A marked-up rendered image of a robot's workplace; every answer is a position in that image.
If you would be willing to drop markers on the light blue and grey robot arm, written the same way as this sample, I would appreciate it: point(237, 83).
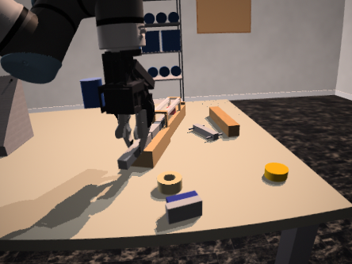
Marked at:
point(33, 42)

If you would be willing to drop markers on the orange wooden plank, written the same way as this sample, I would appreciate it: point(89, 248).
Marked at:
point(225, 122)

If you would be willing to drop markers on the orange short cylinder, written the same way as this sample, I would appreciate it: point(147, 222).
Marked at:
point(276, 172)

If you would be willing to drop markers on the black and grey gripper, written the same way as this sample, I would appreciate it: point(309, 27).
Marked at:
point(125, 94)

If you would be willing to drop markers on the grey bar with cross pins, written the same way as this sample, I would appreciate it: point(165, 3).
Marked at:
point(209, 133)

